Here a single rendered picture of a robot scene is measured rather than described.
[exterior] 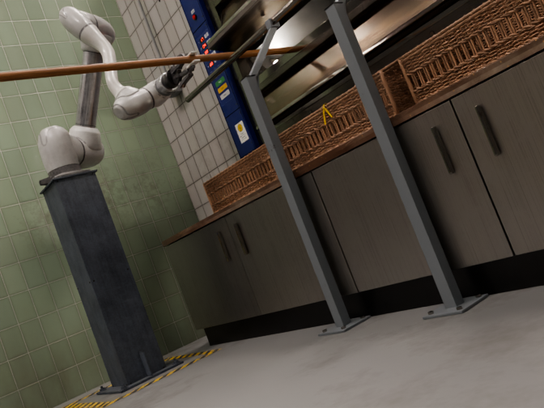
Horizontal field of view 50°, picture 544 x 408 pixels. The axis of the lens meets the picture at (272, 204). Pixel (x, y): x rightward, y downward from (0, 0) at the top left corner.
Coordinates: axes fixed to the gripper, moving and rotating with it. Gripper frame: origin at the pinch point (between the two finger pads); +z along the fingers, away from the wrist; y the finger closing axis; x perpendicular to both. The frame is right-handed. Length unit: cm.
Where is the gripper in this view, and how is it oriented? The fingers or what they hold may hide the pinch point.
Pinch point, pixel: (191, 59)
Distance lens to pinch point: 251.5
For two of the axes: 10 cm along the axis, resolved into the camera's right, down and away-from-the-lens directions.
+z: 5.8, -2.8, -7.7
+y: 3.6, 9.3, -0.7
